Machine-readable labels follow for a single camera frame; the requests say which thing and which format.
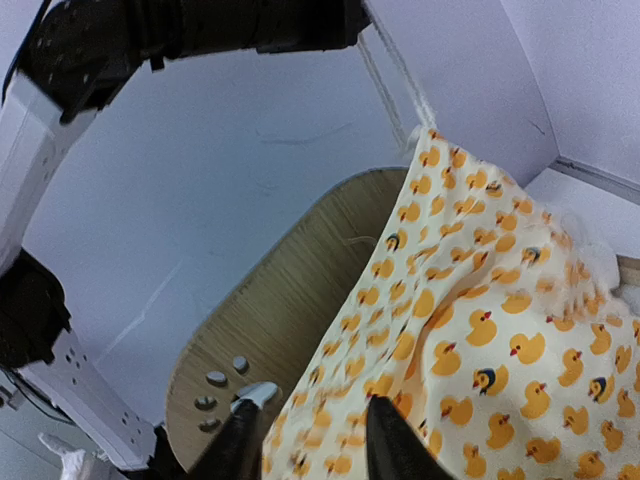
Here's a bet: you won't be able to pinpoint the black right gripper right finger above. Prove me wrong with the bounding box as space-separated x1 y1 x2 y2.
366 395 452 480

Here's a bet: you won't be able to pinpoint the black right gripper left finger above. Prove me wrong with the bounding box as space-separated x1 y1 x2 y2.
187 399 261 480

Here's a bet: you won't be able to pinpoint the wooden pet bed frame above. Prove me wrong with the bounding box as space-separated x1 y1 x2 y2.
166 167 407 469

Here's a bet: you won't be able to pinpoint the duck print ruffled cushion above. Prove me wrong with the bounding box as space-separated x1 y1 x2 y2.
262 129 639 479

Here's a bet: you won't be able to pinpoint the white cushion tie cords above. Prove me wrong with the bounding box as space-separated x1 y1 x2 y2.
355 9 437 151

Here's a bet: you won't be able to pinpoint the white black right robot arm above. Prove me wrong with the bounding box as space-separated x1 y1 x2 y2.
1 1 389 422

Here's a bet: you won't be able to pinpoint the small duck print pillow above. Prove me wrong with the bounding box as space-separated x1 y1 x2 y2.
38 433 92 480

